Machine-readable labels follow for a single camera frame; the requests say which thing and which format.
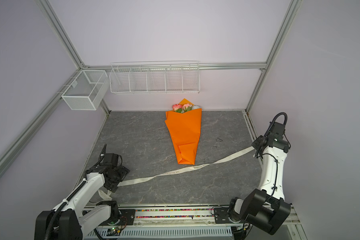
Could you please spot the orange yellow wrapping paper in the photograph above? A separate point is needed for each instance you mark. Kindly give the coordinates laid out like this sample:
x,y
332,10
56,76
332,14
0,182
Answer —
x,y
185,132

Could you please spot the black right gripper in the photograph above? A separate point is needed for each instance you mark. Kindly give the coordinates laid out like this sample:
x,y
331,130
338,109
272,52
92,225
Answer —
x,y
257,144

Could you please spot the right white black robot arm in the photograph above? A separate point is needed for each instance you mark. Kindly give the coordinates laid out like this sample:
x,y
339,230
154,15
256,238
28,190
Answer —
x,y
265,207

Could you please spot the small white mesh basket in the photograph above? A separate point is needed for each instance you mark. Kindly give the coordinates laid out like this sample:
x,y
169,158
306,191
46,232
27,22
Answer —
x,y
87,90

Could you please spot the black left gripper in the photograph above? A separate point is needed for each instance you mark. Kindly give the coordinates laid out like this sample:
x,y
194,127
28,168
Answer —
x,y
123,171

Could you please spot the aluminium mounting rail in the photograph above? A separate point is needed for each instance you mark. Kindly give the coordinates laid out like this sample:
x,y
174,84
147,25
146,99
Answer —
x,y
174,216

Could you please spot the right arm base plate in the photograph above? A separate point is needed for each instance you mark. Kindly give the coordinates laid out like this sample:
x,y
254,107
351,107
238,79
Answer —
x,y
221,215

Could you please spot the white vent grille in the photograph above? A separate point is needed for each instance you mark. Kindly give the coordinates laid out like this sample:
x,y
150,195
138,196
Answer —
x,y
166,233

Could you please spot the pink fake rose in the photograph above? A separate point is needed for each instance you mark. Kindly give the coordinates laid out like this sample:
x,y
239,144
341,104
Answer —
x,y
178,108

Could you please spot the cream printed ribbon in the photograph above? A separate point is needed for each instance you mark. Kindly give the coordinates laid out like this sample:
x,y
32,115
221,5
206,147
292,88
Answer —
x,y
217,183

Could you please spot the long white wire basket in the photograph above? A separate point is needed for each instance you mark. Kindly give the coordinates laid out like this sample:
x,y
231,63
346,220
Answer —
x,y
155,77

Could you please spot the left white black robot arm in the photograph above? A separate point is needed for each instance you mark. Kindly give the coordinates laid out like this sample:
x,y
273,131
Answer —
x,y
69,220

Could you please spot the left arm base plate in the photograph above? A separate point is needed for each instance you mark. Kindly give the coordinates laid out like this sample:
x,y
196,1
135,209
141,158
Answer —
x,y
126,218

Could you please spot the white fake rose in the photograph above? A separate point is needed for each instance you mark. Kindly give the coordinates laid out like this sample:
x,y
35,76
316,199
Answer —
x,y
195,107

